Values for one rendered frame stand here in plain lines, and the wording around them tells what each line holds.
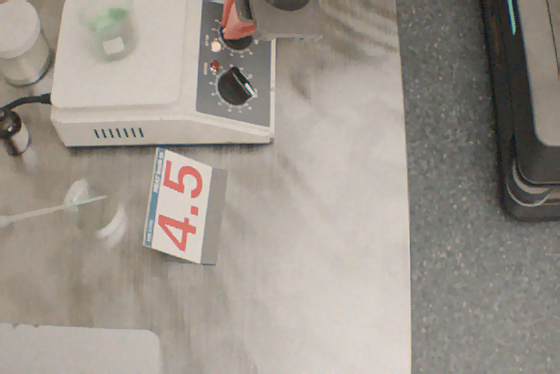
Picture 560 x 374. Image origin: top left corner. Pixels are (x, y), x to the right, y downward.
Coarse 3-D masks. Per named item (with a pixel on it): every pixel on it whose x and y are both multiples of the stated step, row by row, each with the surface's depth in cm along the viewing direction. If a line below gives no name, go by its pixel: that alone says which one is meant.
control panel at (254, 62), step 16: (208, 16) 102; (208, 32) 101; (208, 48) 100; (224, 48) 101; (256, 48) 103; (208, 64) 100; (224, 64) 101; (240, 64) 101; (256, 64) 102; (208, 80) 99; (256, 80) 102; (208, 96) 99; (256, 96) 101; (208, 112) 98; (224, 112) 99; (240, 112) 100; (256, 112) 101
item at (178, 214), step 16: (176, 160) 100; (176, 176) 100; (192, 176) 101; (160, 192) 98; (176, 192) 99; (192, 192) 100; (160, 208) 98; (176, 208) 99; (192, 208) 100; (160, 224) 98; (176, 224) 99; (192, 224) 100; (160, 240) 97; (176, 240) 98; (192, 240) 99; (192, 256) 99
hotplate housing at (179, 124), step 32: (192, 0) 102; (192, 32) 100; (192, 64) 99; (192, 96) 98; (64, 128) 99; (96, 128) 99; (128, 128) 99; (160, 128) 99; (192, 128) 99; (224, 128) 99; (256, 128) 100
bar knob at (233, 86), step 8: (232, 72) 99; (240, 72) 99; (224, 80) 100; (232, 80) 99; (240, 80) 99; (248, 80) 101; (224, 88) 99; (232, 88) 100; (240, 88) 99; (248, 88) 99; (224, 96) 99; (232, 96) 99; (240, 96) 100; (248, 96) 99; (232, 104) 100; (240, 104) 100
